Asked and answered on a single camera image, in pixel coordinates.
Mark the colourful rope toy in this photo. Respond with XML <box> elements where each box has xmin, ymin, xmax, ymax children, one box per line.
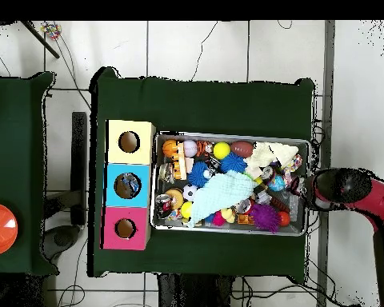
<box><xmin>39</xmin><ymin>22</ymin><xmax>62</xmax><ymax>41</ymax></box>

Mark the dark green tablecloth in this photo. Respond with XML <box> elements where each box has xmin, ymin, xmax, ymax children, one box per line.
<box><xmin>0</xmin><ymin>71</ymin><xmax>59</xmax><ymax>277</ymax></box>
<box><xmin>87</xmin><ymin>66</ymin><xmax>316</xmax><ymax>285</ymax></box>

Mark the orange plastic bowl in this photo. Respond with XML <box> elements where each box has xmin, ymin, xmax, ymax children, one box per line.
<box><xmin>0</xmin><ymin>201</ymin><xmax>19</xmax><ymax>256</ymax></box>

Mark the purple spiky ball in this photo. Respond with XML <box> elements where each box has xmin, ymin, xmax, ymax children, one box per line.
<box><xmin>249</xmin><ymin>203</ymin><xmax>282</xmax><ymax>233</ymax></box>

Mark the mint green knitted cloth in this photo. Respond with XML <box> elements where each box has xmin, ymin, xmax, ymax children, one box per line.
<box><xmin>188</xmin><ymin>169</ymin><xmax>259</xmax><ymax>229</ymax></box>

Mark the yellow tennis ball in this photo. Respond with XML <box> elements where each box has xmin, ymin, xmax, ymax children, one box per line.
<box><xmin>179</xmin><ymin>201</ymin><xmax>194</xmax><ymax>221</ymax></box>

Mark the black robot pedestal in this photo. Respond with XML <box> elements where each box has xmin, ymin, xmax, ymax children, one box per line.
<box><xmin>156</xmin><ymin>273</ymin><xmax>234</xmax><ymax>307</ymax></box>

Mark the wooden box with three holes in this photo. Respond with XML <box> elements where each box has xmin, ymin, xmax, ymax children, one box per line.
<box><xmin>100</xmin><ymin>119</ymin><xmax>157</xmax><ymax>251</ymax></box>

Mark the black rod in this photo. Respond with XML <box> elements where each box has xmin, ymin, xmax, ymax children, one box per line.
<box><xmin>20</xmin><ymin>20</ymin><xmax>61</xmax><ymax>59</ymax></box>

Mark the orange toy basketball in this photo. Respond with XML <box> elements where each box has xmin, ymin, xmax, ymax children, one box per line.
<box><xmin>162</xmin><ymin>139</ymin><xmax>178</xmax><ymax>158</ymax></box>

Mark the grey floor cable cover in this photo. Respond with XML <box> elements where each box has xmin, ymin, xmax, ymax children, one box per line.
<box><xmin>317</xmin><ymin>20</ymin><xmax>336</xmax><ymax>307</ymax></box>

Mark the blue koosh ball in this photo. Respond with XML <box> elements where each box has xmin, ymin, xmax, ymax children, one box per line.
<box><xmin>219</xmin><ymin>152</ymin><xmax>249</xmax><ymax>174</ymax></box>

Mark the clear plastic bottle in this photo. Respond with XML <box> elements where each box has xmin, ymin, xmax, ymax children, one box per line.
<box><xmin>287</xmin><ymin>194</ymin><xmax>301</xmax><ymax>222</ymax></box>

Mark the smooth yellow ball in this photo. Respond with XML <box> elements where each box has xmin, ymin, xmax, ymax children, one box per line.
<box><xmin>213</xmin><ymin>142</ymin><xmax>232</xmax><ymax>160</ymax></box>

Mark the small orange-red ball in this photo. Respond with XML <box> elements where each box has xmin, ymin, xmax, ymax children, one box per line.
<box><xmin>277</xmin><ymin>210</ymin><xmax>291</xmax><ymax>227</ymax></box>

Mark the brown toy football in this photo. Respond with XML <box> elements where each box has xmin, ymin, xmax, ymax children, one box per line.
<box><xmin>230</xmin><ymin>141</ymin><xmax>255</xmax><ymax>158</ymax></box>

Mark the orange toy building block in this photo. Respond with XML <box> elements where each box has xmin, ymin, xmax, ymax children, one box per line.
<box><xmin>172</xmin><ymin>142</ymin><xmax>188</xmax><ymax>181</ymax></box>

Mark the silver mesh bin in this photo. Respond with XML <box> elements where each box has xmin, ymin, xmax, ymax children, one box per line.
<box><xmin>149</xmin><ymin>131</ymin><xmax>310</xmax><ymax>237</ymax></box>

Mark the clear printed plastic wrapper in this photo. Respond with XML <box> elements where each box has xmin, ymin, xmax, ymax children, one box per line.
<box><xmin>120</xmin><ymin>173</ymin><xmax>141</xmax><ymax>197</ymax></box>

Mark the white toy baseball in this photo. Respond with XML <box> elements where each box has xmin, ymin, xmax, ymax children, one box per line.
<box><xmin>182</xmin><ymin>139</ymin><xmax>198</xmax><ymax>158</ymax></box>

